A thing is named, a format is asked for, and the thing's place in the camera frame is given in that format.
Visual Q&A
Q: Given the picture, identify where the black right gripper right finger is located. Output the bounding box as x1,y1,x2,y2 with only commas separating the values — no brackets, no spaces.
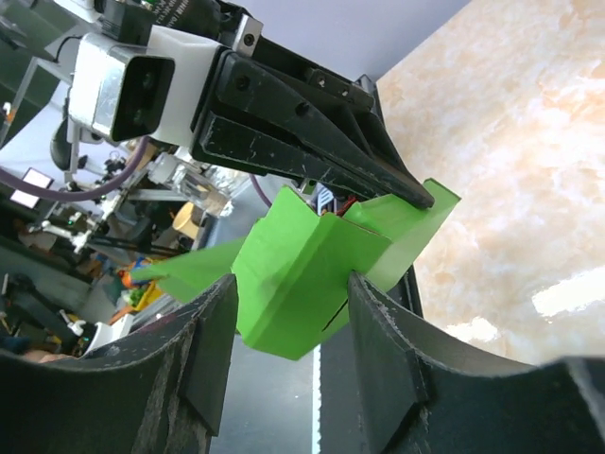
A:
348,273,604,453

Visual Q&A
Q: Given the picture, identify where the green paper box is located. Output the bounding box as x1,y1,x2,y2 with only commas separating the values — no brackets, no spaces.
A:
131,179,460,360

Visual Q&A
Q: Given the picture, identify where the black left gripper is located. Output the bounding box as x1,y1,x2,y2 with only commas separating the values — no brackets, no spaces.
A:
193,35,435,209

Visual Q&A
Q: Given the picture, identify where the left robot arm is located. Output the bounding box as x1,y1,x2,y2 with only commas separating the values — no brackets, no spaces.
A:
94,1,434,209

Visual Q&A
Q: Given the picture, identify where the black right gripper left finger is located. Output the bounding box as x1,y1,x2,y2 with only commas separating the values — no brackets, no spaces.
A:
1,274,237,453

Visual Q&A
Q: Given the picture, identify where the white slotted cable duct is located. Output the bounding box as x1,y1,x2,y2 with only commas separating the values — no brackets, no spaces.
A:
311,345,321,454

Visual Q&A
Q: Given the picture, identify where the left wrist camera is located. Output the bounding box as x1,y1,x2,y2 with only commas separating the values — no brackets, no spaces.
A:
68,26,221,147

